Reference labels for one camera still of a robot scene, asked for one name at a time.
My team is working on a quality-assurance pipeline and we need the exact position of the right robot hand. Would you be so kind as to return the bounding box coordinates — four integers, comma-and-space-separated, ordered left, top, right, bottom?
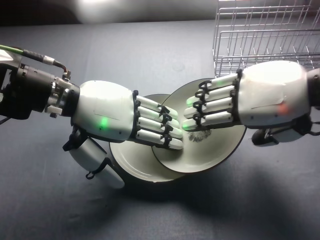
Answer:
181, 60, 315, 146

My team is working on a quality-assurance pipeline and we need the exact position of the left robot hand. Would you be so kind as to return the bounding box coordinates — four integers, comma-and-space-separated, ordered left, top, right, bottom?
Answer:
61, 79, 185, 190

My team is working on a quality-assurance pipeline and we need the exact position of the metal wire dish rack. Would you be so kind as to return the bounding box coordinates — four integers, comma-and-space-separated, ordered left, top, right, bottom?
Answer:
211, 0, 320, 79

